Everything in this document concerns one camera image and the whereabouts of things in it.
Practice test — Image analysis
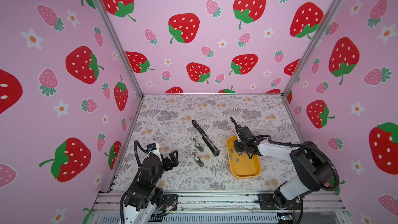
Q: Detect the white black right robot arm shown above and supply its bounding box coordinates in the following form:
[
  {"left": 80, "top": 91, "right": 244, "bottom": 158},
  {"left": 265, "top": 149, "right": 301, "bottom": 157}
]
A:
[{"left": 230, "top": 117, "right": 340, "bottom": 207}]

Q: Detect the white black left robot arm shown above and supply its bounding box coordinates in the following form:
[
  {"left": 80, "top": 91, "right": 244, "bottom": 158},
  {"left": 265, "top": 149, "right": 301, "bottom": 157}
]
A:
[{"left": 119, "top": 150, "right": 179, "bottom": 224}]

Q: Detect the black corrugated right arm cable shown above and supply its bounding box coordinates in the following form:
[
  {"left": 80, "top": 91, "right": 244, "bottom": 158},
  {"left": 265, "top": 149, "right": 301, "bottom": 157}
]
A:
[{"left": 257, "top": 135, "right": 340, "bottom": 192}]

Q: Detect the yellow plastic tray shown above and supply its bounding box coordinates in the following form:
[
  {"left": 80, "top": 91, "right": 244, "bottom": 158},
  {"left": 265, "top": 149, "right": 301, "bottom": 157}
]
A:
[{"left": 226, "top": 136, "right": 262, "bottom": 179}]

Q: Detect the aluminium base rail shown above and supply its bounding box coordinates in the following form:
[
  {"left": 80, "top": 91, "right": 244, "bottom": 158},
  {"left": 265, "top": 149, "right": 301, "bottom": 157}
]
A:
[{"left": 90, "top": 190, "right": 352, "bottom": 224}]

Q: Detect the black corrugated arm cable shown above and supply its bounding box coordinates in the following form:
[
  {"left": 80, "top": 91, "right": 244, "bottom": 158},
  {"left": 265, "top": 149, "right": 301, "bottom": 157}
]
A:
[
  {"left": 133, "top": 139, "right": 156, "bottom": 169},
  {"left": 257, "top": 135, "right": 340, "bottom": 192}
]

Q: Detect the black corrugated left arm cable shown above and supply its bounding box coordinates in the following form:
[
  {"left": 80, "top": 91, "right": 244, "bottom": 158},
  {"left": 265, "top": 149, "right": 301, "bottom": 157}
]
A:
[{"left": 133, "top": 139, "right": 156, "bottom": 169}]

